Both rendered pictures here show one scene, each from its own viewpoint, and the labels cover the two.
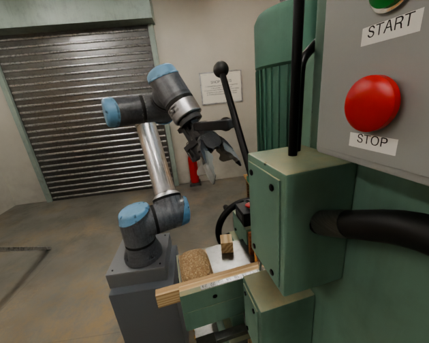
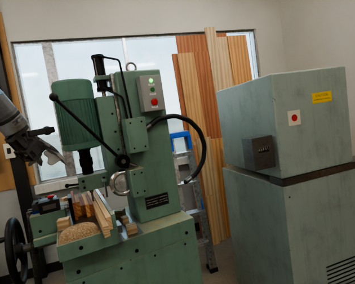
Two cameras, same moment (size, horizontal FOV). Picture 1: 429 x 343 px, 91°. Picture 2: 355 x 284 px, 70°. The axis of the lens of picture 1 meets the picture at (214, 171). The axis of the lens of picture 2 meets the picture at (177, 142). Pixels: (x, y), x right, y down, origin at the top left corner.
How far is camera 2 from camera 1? 1.10 m
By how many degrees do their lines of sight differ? 99
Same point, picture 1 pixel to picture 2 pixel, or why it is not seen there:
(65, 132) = not seen: outside the picture
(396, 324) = (156, 145)
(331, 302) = (143, 160)
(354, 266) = not seen: hidden behind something
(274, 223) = (143, 130)
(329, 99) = (146, 102)
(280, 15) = (84, 82)
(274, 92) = (85, 109)
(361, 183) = not seen: hidden behind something
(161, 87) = (5, 101)
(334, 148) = (149, 109)
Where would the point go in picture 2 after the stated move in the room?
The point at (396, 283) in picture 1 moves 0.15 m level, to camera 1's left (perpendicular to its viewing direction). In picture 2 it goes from (154, 137) to (158, 138)
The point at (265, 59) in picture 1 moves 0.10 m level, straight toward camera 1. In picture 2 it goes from (80, 96) to (102, 92)
